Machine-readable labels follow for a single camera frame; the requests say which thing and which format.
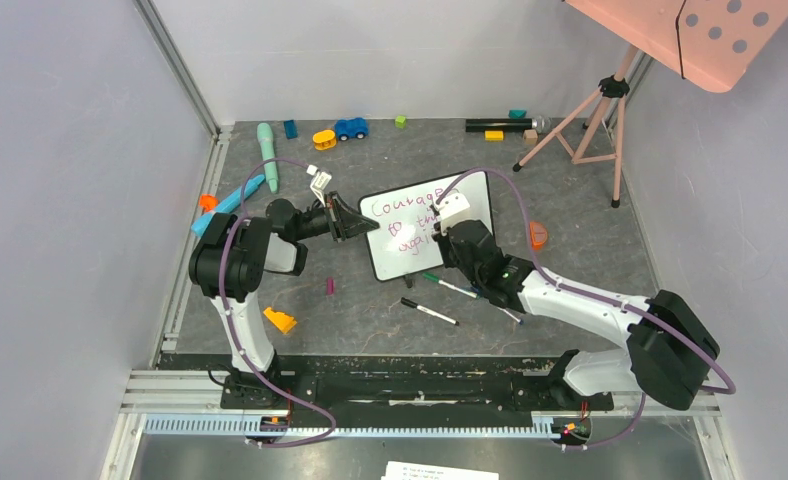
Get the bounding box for pink music stand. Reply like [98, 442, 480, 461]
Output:
[513, 0, 788, 208]

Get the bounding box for white slotted cable duct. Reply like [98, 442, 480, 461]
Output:
[143, 410, 579, 440]

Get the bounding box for yellow rectangular block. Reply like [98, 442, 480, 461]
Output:
[484, 130, 505, 142]

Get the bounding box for mint green toy crayon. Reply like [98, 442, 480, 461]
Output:
[256, 122, 279, 194]

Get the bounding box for green whiteboard marker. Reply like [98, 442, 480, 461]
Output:
[422, 272, 479, 299]

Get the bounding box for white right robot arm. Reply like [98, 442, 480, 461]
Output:
[432, 220, 720, 411]

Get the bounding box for orange wedge block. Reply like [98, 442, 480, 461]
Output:
[263, 307, 297, 335]

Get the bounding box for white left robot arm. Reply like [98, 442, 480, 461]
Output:
[189, 191, 379, 408]

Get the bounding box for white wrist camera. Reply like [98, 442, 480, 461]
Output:
[431, 193, 472, 234]
[306, 165, 332, 205]

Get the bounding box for beige wooden cube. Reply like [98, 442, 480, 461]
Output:
[522, 129, 539, 146]

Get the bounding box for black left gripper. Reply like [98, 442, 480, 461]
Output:
[292, 191, 379, 243]

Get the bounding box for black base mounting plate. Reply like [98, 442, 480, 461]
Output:
[220, 355, 614, 429]

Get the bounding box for blue toy crayon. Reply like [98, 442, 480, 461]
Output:
[190, 174, 265, 237]

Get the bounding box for white printed paper sheet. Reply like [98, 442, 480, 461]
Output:
[380, 461, 500, 480]

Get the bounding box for blue toy car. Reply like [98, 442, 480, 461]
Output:
[334, 117, 369, 142]

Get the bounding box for blue whiteboard marker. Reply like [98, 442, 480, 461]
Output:
[501, 309, 523, 325]

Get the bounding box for white whiteboard black frame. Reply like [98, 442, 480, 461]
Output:
[358, 174, 457, 282]

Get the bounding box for teal block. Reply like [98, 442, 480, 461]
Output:
[508, 109, 527, 119]

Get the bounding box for black cylinder tube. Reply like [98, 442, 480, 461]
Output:
[465, 118, 537, 133]

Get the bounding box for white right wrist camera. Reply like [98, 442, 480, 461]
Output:
[431, 193, 472, 234]

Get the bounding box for orange semicircle toy piece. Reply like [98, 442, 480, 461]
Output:
[529, 221, 549, 251]

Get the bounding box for dark blue block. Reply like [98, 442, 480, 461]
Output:
[283, 120, 299, 139]

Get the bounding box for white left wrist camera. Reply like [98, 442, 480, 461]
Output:
[306, 165, 332, 205]

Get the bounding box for small orange toy piece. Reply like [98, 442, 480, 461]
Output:
[198, 194, 220, 213]

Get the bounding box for black whiteboard marker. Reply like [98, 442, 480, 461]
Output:
[400, 297, 460, 326]

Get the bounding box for yellow orange oval toy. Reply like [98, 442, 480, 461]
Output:
[312, 129, 338, 151]

